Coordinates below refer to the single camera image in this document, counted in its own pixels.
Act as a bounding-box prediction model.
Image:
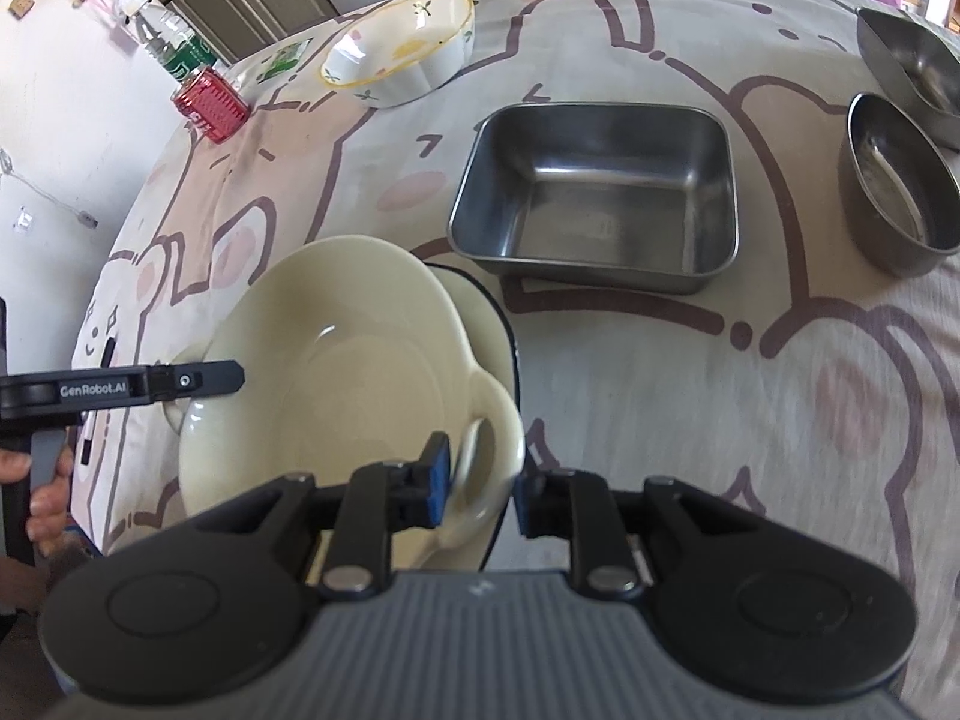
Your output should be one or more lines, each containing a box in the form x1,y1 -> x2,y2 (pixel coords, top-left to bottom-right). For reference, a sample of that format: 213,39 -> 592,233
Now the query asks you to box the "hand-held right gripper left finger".
247,431 -> 455,602

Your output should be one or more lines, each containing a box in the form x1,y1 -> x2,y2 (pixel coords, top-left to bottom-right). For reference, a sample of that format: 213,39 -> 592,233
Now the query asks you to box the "clear water bottle green label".
124,0 -> 218,83

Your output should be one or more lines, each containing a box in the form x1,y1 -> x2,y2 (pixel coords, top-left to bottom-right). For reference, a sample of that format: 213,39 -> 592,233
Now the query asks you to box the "cream bowl with handles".
161,234 -> 526,571

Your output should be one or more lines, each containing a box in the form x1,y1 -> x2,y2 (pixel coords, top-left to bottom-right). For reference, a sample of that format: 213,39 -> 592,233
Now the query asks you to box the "white wall cable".
0,150 -> 98,230

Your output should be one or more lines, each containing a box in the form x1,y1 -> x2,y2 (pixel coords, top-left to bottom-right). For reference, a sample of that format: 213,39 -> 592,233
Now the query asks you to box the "person's left hand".
0,450 -> 77,557

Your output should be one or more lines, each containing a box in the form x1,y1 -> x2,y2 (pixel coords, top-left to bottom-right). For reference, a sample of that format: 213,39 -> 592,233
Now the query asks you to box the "white floral ceramic bowl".
319,0 -> 477,107

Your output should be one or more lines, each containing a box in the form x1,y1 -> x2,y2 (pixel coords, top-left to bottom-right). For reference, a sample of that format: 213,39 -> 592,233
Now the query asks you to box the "large square steel tray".
448,103 -> 740,295

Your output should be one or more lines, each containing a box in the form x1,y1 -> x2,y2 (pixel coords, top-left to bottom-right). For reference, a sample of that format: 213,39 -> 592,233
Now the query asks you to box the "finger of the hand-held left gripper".
150,360 -> 247,404

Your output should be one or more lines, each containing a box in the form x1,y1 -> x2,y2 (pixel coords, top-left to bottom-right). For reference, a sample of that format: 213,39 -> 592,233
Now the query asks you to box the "round steel bowl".
838,92 -> 960,278

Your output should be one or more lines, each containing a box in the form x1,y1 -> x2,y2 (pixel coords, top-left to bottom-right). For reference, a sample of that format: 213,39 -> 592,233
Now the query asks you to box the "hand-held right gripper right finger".
516,468 -> 722,602

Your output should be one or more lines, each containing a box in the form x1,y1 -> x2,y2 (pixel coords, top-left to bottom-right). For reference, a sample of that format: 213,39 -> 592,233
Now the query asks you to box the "green snack packet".
255,37 -> 316,83

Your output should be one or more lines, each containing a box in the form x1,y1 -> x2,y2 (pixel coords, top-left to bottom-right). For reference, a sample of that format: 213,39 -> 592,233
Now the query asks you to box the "red soda can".
171,66 -> 252,143

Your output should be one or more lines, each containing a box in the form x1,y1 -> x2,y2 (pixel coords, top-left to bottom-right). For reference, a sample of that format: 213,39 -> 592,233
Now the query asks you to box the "small square steel tray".
856,6 -> 960,151

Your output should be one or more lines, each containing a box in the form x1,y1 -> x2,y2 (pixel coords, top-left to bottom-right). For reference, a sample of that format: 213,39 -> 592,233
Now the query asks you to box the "white plate with dark rim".
424,261 -> 522,571

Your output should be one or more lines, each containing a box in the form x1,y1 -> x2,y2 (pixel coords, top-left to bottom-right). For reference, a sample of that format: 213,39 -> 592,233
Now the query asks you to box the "cartoon bear printed tablecloth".
71,0 -> 960,691

